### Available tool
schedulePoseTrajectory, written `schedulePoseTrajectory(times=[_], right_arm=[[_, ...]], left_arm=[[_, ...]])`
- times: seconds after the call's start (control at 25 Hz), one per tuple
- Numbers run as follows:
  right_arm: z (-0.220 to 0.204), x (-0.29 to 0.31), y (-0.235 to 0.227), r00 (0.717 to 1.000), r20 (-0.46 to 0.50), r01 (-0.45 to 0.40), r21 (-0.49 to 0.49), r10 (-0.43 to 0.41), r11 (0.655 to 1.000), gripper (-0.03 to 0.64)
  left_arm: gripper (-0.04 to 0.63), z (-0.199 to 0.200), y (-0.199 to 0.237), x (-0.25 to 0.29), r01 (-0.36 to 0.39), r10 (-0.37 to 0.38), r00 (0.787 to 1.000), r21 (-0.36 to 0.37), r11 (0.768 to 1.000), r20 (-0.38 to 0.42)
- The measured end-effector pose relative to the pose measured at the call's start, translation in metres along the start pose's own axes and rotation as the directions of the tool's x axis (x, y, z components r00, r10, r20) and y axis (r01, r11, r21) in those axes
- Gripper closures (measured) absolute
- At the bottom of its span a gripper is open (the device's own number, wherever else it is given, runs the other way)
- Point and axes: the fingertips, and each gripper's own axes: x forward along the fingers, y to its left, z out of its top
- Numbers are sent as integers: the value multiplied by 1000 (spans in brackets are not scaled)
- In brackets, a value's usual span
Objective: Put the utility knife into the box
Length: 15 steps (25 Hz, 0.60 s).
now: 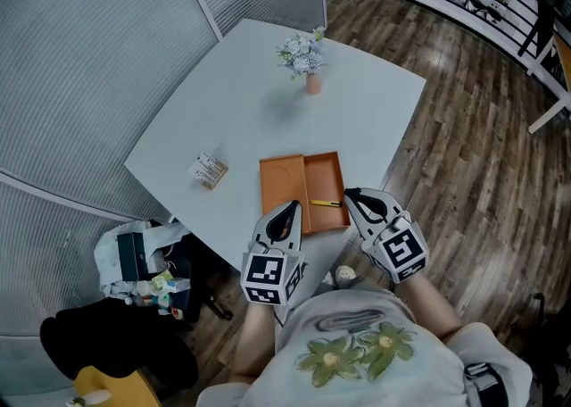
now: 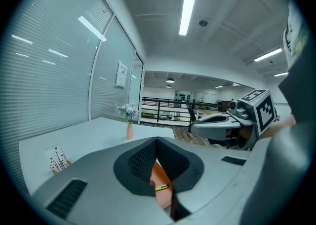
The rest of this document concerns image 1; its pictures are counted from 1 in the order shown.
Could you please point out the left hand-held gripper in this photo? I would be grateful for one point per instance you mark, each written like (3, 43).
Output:
(263, 271)

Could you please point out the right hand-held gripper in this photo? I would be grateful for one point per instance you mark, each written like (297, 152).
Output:
(403, 251)

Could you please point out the yellow-green plastic knife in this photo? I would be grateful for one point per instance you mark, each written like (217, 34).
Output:
(325, 203)

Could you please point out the orange box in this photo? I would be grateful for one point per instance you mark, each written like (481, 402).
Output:
(323, 182)

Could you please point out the person's left forearm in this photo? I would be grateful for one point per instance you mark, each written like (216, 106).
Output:
(259, 343)

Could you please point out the person's right forearm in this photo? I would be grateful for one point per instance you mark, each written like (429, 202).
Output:
(428, 307)

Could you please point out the person's white shoe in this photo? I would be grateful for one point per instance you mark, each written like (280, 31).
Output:
(328, 279)
(344, 273)

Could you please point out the wooden card holder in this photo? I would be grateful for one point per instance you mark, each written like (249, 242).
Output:
(212, 173)

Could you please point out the white square table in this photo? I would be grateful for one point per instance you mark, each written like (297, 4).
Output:
(250, 119)

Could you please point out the small green box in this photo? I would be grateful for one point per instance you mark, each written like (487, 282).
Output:
(161, 281)

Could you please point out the black box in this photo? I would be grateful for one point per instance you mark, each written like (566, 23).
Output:
(131, 255)

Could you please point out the person's white floral shirt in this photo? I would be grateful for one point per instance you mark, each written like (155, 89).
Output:
(357, 374)

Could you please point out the white plastic bag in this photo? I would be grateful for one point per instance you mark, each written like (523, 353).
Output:
(105, 253)

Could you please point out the black office chair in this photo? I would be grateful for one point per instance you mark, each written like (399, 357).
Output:
(111, 338)

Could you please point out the black swivel chair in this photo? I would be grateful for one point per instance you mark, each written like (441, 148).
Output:
(548, 351)

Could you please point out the round wooden table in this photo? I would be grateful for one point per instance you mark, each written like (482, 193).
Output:
(116, 389)

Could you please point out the black metal railing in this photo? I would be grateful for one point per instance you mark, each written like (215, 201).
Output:
(531, 35)

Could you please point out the wooden desk with white legs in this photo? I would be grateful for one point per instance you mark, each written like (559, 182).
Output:
(564, 61)

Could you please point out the white vase with pink flowers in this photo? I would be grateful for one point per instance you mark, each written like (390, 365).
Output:
(96, 396)

